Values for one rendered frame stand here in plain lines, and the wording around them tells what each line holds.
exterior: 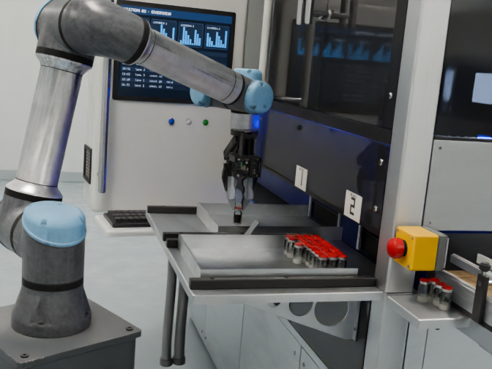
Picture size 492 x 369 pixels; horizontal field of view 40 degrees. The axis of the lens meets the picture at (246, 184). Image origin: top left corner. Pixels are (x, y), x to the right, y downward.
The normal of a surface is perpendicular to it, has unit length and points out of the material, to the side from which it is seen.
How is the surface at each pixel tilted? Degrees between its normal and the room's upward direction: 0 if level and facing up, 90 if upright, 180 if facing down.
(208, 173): 90
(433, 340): 90
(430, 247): 90
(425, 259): 90
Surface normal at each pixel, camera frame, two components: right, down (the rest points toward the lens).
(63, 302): 0.54, -0.11
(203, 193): 0.40, 0.20
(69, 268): 0.74, 0.18
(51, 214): 0.16, -0.95
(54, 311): 0.35, -0.11
